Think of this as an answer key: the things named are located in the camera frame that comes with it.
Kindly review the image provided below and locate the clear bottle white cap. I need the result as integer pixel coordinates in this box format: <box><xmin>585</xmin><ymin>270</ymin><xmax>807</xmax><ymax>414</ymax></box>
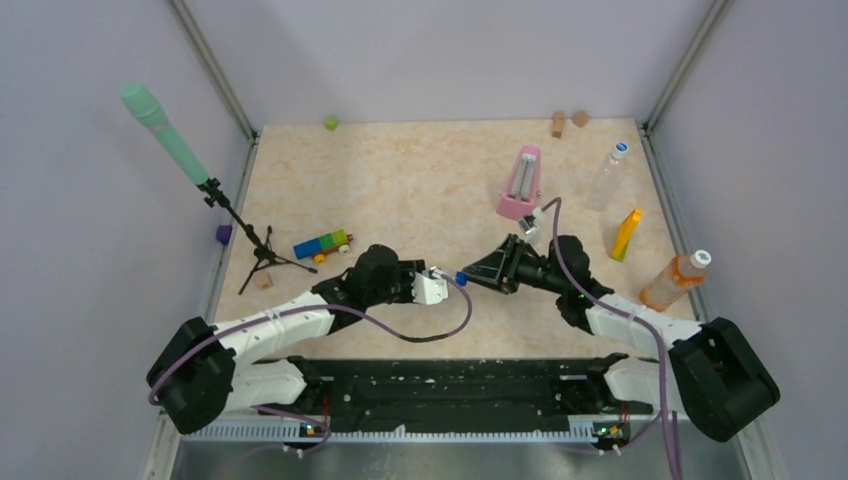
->
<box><xmin>587</xmin><ymin>142</ymin><xmax>629</xmax><ymax>211</ymax></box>

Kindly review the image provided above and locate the green microphone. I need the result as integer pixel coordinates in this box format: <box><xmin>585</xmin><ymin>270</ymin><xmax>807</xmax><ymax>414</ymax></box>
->
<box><xmin>120</xmin><ymin>83</ymin><xmax>210</xmax><ymax>185</ymax></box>

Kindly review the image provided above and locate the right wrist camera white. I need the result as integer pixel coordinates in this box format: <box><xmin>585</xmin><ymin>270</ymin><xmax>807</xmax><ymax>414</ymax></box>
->
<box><xmin>518</xmin><ymin>207</ymin><xmax>545</xmax><ymax>243</ymax></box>

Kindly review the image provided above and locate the small wooden cube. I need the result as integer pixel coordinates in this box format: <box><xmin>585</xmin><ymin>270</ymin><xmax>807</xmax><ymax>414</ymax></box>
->
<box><xmin>572</xmin><ymin>110</ymin><xmax>591</xmax><ymax>128</ymax></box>

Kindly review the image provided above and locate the tall wooden block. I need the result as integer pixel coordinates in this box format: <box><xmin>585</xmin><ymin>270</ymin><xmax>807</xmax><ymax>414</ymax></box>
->
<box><xmin>550</xmin><ymin>111</ymin><xmax>566</xmax><ymax>139</ymax></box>

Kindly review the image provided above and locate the pink metronome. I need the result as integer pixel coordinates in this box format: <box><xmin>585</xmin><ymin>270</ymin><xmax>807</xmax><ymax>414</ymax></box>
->
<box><xmin>495</xmin><ymin>145</ymin><xmax>542</xmax><ymax>221</ymax></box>

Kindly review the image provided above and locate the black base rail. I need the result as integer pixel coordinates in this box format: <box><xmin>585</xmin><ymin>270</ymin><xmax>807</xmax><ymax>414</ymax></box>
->
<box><xmin>259</xmin><ymin>354</ymin><xmax>655</xmax><ymax>434</ymax></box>

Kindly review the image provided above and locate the wooden cube near tripod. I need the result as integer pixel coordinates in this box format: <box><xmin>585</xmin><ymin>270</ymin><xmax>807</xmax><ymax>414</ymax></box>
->
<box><xmin>253</xmin><ymin>271</ymin><xmax>274</xmax><ymax>290</ymax></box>

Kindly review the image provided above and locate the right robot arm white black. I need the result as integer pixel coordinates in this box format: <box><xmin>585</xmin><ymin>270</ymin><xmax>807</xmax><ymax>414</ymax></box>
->
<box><xmin>461</xmin><ymin>234</ymin><xmax>781</xmax><ymax>442</ymax></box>

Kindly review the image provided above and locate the purple small block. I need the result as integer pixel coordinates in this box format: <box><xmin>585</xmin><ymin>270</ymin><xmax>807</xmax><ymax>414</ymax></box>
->
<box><xmin>215</xmin><ymin>225</ymin><xmax>233</xmax><ymax>246</ymax></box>

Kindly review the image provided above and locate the black microphone tripod stand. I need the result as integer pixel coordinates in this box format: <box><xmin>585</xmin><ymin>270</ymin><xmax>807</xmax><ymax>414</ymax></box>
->
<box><xmin>197</xmin><ymin>178</ymin><xmax>318</xmax><ymax>295</ymax></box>

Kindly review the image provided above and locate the orange juice bottle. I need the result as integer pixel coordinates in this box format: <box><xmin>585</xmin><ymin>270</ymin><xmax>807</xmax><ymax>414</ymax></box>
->
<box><xmin>639</xmin><ymin>249</ymin><xmax>712</xmax><ymax>312</ymax></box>

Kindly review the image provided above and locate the toy brick car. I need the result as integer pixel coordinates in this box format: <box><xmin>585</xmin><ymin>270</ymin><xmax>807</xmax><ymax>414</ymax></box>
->
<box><xmin>293</xmin><ymin>229</ymin><xmax>354</xmax><ymax>265</ymax></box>

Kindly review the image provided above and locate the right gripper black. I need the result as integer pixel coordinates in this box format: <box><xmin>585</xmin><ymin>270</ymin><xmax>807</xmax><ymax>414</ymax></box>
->
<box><xmin>463</xmin><ymin>234</ymin><xmax>567</xmax><ymax>295</ymax></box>

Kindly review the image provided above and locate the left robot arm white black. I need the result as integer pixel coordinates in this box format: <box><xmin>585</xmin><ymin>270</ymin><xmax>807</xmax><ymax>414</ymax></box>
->
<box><xmin>146</xmin><ymin>244</ymin><xmax>448</xmax><ymax>435</ymax></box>

